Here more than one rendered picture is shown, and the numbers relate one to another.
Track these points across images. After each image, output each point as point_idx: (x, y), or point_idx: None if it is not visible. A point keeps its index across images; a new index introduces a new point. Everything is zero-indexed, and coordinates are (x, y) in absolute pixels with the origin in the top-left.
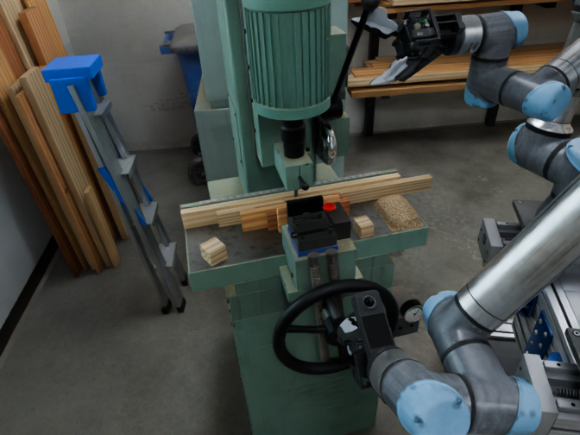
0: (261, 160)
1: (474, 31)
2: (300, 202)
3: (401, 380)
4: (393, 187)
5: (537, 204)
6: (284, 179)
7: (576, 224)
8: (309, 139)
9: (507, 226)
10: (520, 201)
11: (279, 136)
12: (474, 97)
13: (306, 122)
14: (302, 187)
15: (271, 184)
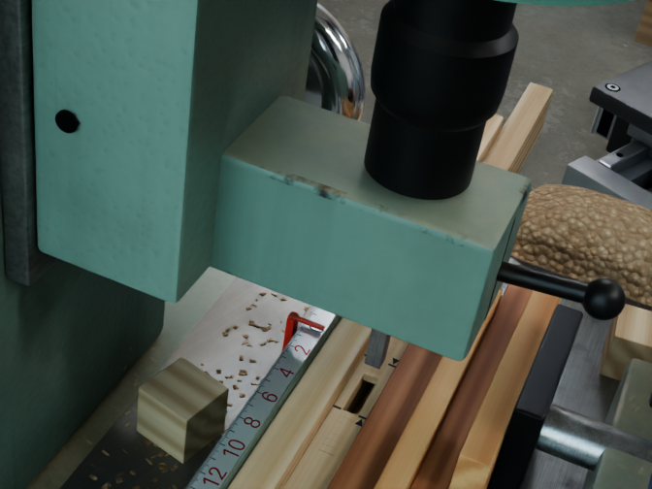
0: (160, 274)
1: None
2: (559, 380)
3: None
4: (513, 166)
5: (641, 79)
6: (440, 310)
7: None
8: (304, 80)
9: (626, 162)
10: (612, 86)
11: (240, 111)
12: None
13: (310, 3)
14: (612, 310)
15: (53, 362)
